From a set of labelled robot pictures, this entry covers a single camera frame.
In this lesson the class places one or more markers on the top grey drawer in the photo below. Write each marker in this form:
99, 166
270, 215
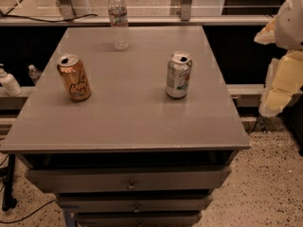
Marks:
129, 179

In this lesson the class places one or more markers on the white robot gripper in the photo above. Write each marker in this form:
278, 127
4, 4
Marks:
291, 27

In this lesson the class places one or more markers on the bottom grey drawer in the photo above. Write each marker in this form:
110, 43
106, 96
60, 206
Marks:
148, 219

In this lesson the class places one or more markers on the metal window frame rail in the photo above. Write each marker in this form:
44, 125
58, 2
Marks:
94, 20

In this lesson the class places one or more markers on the black stand leg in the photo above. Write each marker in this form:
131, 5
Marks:
7, 172

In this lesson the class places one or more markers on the orange LaCroix can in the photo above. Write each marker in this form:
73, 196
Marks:
74, 78

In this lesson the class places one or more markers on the grey drawer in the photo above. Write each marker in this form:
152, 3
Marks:
135, 204
148, 219
129, 179

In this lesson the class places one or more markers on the white green 7up can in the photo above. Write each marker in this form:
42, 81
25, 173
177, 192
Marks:
178, 74

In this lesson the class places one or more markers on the middle grey drawer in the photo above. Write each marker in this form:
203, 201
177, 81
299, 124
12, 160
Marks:
135, 204

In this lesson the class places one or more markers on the clear plastic water bottle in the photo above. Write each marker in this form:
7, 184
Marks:
118, 16

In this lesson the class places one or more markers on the grey drawer cabinet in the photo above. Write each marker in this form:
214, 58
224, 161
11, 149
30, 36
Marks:
130, 121

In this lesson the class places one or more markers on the small clear bottle on ledge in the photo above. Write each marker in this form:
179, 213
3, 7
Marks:
34, 73

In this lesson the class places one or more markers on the white bottle on ledge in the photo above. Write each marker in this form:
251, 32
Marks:
9, 82

